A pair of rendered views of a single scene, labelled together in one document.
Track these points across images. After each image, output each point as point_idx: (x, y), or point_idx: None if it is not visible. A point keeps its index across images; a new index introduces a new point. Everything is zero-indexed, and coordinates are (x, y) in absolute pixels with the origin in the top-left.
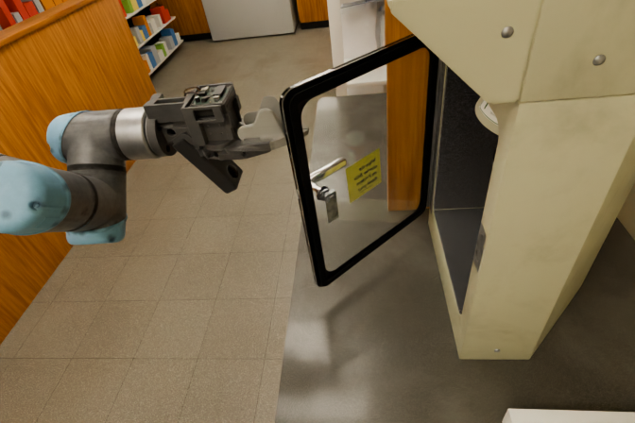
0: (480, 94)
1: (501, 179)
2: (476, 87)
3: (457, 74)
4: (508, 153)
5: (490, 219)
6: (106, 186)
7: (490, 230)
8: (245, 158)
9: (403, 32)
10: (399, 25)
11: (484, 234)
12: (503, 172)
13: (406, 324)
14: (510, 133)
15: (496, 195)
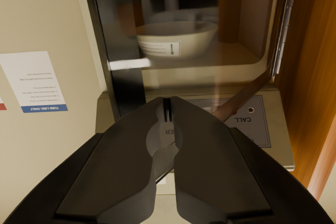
0: (98, 105)
1: (90, 45)
2: (96, 111)
3: (96, 122)
4: (94, 64)
5: (82, 7)
6: None
7: None
8: (27, 197)
9: (334, 67)
10: (334, 77)
11: None
12: (91, 51)
13: None
14: (98, 75)
15: (87, 31)
